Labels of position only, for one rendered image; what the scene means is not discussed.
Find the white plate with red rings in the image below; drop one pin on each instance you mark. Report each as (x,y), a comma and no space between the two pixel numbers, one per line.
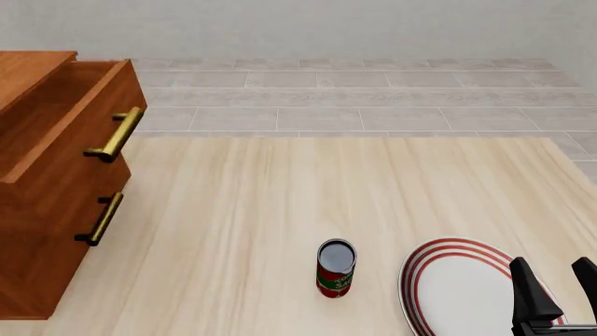
(462,294)

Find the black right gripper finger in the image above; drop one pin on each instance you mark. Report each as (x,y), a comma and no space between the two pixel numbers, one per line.
(588,280)
(529,294)

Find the wooden cabinet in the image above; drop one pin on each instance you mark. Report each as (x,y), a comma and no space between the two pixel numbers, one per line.
(32,280)

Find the red tomato sauce tin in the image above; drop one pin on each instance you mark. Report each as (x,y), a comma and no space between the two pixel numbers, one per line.
(336,276)

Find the open wooden drawer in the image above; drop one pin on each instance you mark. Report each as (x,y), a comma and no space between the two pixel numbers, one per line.
(70,140)

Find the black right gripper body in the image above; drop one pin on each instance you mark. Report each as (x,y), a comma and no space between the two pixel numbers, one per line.
(550,330)

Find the closed wooden drawer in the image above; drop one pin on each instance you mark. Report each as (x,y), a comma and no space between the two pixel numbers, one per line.
(60,210)

